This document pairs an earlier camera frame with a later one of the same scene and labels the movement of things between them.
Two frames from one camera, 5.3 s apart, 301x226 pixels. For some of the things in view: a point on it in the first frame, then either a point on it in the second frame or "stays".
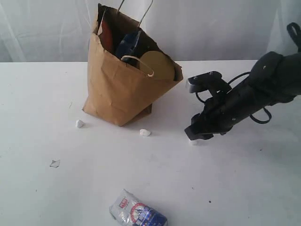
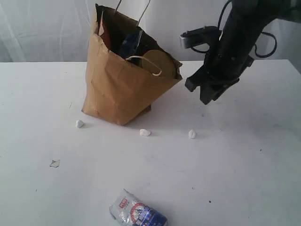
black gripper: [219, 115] to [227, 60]
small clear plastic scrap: [55, 163] stays
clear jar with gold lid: [161, 65] stays
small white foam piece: [79, 124] stays
